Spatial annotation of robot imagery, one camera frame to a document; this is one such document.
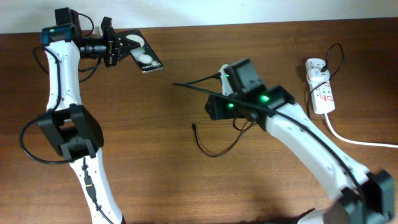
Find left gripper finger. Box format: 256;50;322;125
118;46;136;61
118;33;144;50

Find black flip smartphone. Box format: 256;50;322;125
119;29;164;73

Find black USB charging cable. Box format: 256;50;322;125
191;42;345;158

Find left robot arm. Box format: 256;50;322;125
37;7;143;223

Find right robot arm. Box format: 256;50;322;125
206;58;396;223

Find white USB charger adapter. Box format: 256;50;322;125
307;68;330;84

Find white power strip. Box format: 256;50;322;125
305;58;335;114

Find white power strip cord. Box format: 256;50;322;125
322;113;398;149

